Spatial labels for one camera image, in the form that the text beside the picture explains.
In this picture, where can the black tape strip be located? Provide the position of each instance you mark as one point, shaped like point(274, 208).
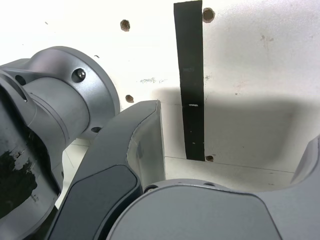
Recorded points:
point(191, 75)

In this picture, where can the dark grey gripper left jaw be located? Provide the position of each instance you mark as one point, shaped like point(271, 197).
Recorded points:
point(105, 180)

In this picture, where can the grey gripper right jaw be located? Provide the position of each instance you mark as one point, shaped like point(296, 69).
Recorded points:
point(212, 215)

